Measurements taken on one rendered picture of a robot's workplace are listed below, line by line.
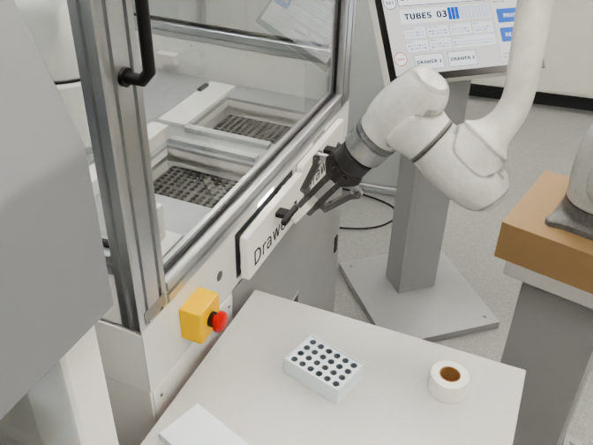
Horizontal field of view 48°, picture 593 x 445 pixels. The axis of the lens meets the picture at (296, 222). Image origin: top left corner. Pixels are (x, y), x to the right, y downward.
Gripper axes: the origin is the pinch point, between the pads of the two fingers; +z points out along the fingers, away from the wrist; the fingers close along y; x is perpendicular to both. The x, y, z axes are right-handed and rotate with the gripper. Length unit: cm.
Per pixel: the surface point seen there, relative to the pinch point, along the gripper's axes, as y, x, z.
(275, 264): -5.0, -5.3, 22.8
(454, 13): 2, -92, -21
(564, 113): -96, -297, 47
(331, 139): 4.8, -36.2, 5.7
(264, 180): 10.4, 1.2, 0.3
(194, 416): -8.1, 46.7, 12.7
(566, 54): -69, -298, 22
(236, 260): 3.6, 14.6, 10.3
